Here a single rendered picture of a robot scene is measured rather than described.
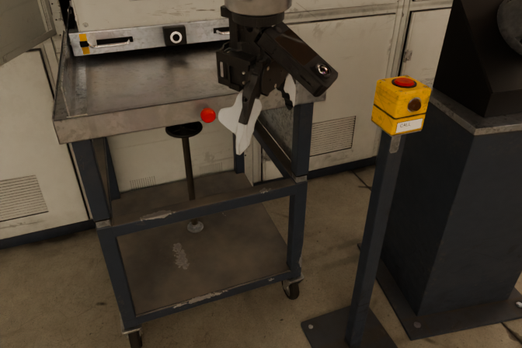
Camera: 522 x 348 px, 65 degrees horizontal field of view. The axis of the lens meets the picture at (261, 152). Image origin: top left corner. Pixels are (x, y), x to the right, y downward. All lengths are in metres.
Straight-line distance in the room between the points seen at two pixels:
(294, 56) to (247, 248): 1.02
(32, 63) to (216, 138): 0.74
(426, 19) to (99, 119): 1.54
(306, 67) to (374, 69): 1.43
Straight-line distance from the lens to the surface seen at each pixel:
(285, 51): 0.55
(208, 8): 1.24
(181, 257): 1.48
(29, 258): 1.92
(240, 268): 1.42
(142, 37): 1.21
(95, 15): 1.20
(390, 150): 0.94
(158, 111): 0.92
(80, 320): 1.63
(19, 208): 1.87
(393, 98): 0.87
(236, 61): 0.59
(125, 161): 1.76
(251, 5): 0.53
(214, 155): 1.82
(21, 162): 1.75
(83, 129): 0.93
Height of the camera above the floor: 1.23
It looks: 32 degrees down
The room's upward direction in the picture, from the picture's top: straight up
